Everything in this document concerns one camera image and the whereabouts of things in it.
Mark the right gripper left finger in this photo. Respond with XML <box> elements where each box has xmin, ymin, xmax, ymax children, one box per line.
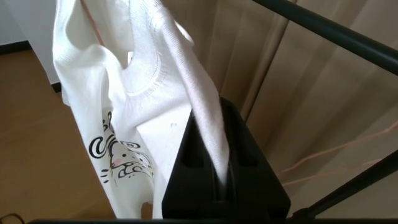
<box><xmin>161</xmin><ymin>108</ymin><xmax>225</xmax><ymax>219</ymax></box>

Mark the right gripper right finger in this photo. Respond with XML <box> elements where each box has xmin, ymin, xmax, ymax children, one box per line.
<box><xmin>220</xmin><ymin>96</ymin><xmax>292</xmax><ymax>219</ymax></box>

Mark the white printed t-shirt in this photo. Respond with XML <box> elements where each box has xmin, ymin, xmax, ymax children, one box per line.
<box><xmin>52</xmin><ymin>0</ymin><xmax>231</xmax><ymax>219</ymax></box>

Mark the black clothes rack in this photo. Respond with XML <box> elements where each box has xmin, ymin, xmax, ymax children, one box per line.
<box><xmin>251</xmin><ymin>0</ymin><xmax>398</xmax><ymax>219</ymax></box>

